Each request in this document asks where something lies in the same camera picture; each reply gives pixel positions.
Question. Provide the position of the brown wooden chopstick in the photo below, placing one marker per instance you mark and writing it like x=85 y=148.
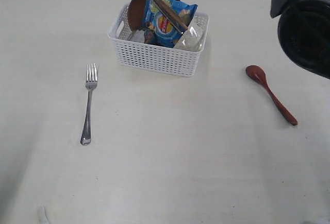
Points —
x=165 y=9
x=161 y=11

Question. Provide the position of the brown wooden plate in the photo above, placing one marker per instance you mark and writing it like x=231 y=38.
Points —
x=136 y=10

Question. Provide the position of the blue chips bag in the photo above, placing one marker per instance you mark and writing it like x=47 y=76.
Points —
x=158 y=30

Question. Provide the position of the silver metal fork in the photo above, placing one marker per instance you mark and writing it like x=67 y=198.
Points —
x=91 y=84

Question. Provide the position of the dark red wooden spoon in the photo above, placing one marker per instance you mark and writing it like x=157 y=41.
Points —
x=257 y=74

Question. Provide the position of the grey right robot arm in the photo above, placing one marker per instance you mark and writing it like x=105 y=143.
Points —
x=303 y=31

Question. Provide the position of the grey metal cup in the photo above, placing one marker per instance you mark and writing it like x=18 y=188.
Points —
x=137 y=36

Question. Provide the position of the white perforated plastic basket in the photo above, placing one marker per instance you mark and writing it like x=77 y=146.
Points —
x=151 y=57

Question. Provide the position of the clear textured glass bowl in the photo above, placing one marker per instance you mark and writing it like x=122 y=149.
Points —
x=191 y=40

